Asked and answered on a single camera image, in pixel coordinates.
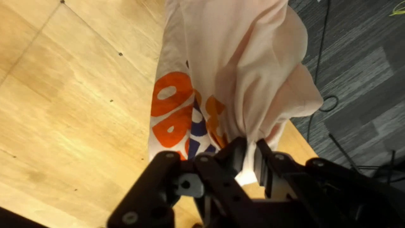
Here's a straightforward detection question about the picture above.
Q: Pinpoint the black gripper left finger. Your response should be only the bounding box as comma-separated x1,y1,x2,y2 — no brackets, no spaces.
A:
106,138,267,228

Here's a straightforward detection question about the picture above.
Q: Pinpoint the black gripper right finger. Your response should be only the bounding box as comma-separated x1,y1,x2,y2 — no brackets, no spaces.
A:
254,140,405,228

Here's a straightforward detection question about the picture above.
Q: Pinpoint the peach shirt with orange print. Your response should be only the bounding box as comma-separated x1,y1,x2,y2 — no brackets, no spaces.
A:
148,0,322,185

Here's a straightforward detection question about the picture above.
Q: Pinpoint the black cable on floor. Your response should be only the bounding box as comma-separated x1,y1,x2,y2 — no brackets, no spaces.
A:
305,0,340,144

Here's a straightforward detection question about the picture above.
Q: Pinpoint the yellow-green cable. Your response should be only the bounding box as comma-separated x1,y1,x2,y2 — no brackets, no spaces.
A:
388,0,405,18

